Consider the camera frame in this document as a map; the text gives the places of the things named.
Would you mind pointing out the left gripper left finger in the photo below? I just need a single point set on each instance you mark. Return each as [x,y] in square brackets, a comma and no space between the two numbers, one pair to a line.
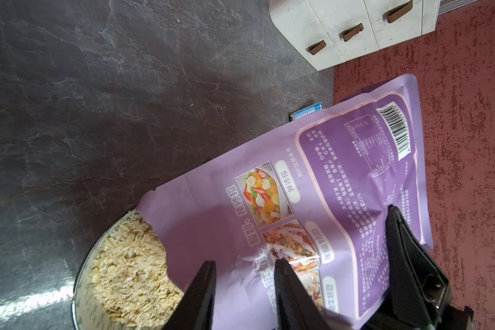
[196,309]

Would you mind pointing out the oats in bowl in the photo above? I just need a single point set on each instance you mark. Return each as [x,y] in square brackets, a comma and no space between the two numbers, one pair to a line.
[130,276]

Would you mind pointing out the white three-drawer storage box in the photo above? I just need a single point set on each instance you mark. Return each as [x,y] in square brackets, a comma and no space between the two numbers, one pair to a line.
[327,33]

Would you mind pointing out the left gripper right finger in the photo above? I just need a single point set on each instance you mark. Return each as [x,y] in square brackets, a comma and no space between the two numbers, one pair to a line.
[295,309]

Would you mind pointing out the dog picture booklet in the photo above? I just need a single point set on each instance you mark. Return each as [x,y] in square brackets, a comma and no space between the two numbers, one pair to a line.
[306,111]

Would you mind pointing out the purple oats bag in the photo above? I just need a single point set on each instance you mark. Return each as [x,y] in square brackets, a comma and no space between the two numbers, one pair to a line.
[314,192]

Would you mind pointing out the white green patterned bowl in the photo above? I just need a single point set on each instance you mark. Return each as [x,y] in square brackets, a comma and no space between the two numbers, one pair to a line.
[87,311]

